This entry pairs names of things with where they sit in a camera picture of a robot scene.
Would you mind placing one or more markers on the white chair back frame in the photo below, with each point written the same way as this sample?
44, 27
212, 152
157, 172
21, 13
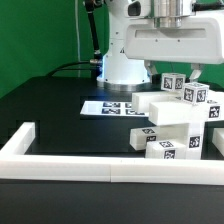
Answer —
164, 108

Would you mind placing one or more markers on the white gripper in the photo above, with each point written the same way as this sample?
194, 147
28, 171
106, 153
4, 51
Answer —
185, 31

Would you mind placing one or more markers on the white U-shaped fence frame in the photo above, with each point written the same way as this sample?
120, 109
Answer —
15, 163

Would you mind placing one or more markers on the white chair seat block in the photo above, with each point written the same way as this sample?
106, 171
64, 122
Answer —
189, 134

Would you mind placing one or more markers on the white paper marker sheet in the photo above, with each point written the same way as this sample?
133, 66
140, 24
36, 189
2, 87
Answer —
110, 108

